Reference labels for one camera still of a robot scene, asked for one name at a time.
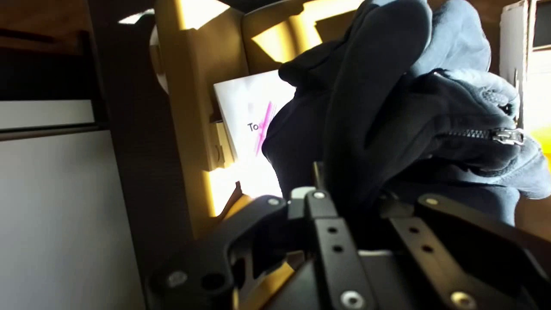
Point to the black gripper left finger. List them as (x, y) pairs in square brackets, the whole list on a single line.
[(229, 264)]

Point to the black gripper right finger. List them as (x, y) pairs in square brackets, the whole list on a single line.
[(458, 252)]

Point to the black jersey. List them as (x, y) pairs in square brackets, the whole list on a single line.
[(389, 114)]

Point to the white paper sheet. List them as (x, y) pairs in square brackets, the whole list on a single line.
[(250, 126)]

